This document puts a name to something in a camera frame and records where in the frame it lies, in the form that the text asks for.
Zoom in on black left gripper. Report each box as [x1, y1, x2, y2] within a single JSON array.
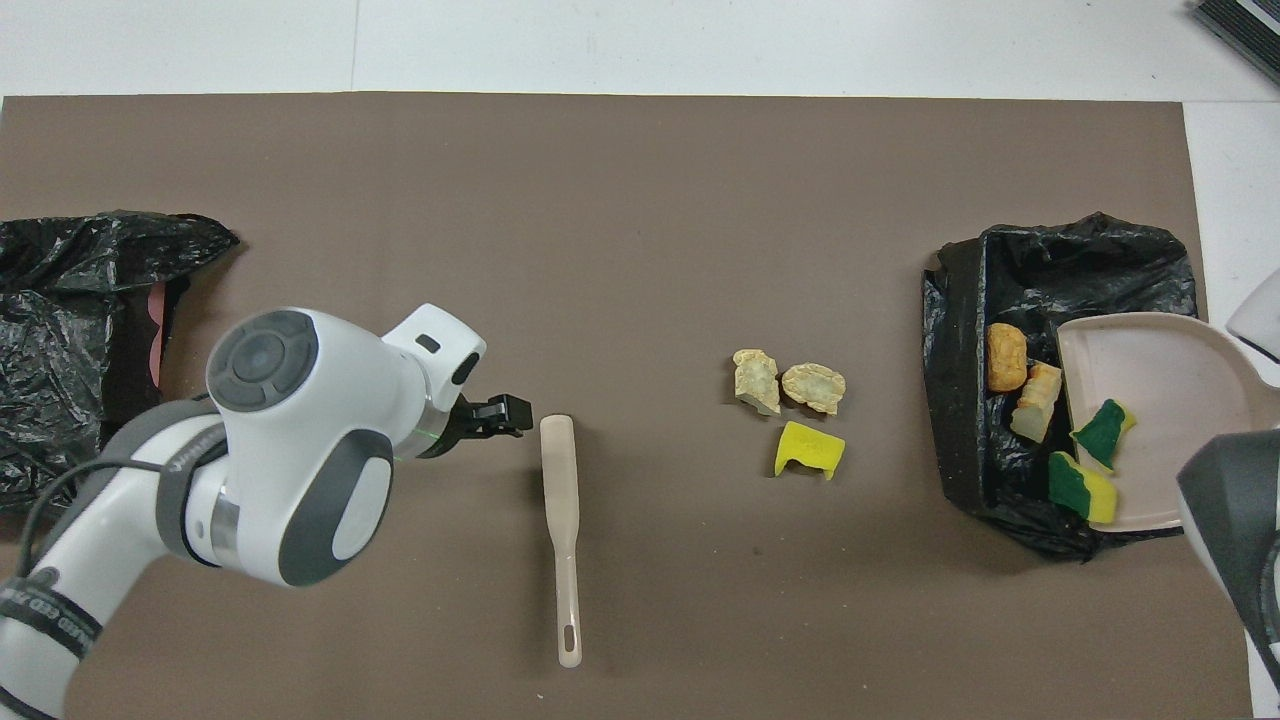
[[425, 393, 534, 461]]

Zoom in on beige handled brush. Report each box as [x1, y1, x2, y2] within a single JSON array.
[[539, 414, 584, 669]]

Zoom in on beige bread chunk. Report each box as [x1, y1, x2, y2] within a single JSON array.
[[781, 363, 847, 416], [732, 349, 782, 417], [1009, 362, 1064, 444]]

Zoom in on yellow green sponge piece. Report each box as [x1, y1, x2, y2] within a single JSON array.
[[1071, 398, 1138, 471], [1047, 450, 1119, 524], [774, 421, 847, 481]]

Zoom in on brown bread roll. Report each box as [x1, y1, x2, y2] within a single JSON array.
[[986, 322, 1029, 393]]

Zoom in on beige plastic dustpan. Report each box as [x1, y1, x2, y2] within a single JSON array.
[[1056, 312, 1280, 532]]

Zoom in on black bag lined bin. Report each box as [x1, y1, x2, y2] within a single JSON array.
[[920, 211, 1202, 563], [0, 210, 241, 516]]

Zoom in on brown table mat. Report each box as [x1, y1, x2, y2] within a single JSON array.
[[0, 92, 1257, 720]]

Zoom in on black ribbed device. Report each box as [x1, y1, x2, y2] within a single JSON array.
[[1190, 0, 1280, 86]]

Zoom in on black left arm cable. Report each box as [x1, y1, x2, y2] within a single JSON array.
[[15, 455, 216, 576]]

